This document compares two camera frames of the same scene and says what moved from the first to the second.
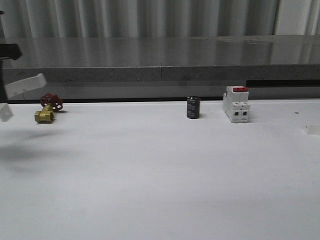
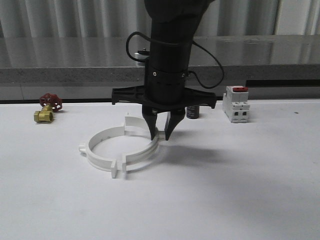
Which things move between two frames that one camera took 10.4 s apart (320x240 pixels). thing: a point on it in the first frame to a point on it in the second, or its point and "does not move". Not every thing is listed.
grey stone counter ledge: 223,58 does not move
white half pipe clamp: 19,87 to 107,165
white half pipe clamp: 312,129 to 136,126
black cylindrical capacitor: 193,107 does not move
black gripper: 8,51 to 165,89
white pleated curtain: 145,18 does not move
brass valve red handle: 51,103 does not move
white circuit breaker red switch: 236,104 does not move
